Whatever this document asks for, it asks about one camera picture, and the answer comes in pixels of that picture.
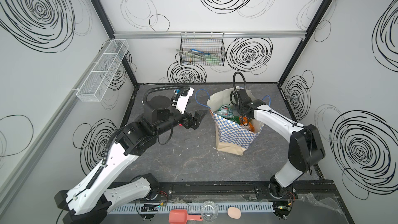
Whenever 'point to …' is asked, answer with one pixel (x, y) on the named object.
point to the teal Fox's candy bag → (225, 111)
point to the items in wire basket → (200, 57)
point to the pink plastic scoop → (181, 216)
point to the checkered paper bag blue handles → (231, 137)
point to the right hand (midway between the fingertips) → (236, 109)
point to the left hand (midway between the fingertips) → (198, 106)
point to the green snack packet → (236, 118)
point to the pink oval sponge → (234, 212)
